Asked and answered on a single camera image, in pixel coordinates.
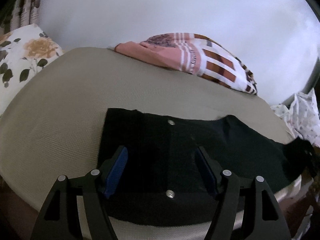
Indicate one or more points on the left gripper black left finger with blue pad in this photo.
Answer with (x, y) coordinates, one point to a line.
(59, 215)

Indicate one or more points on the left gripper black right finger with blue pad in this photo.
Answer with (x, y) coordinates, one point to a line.
(262, 219)

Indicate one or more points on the black pants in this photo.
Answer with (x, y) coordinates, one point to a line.
(168, 170)

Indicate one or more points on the white dotted crumpled cloth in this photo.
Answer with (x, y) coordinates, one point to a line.
(301, 117)

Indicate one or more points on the pink plaid folded blanket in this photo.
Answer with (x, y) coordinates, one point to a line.
(194, 54)

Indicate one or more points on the floral pillow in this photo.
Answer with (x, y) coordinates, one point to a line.
(24, 53)

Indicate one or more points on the striped curtain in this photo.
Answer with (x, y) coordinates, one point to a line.
(18, 13)

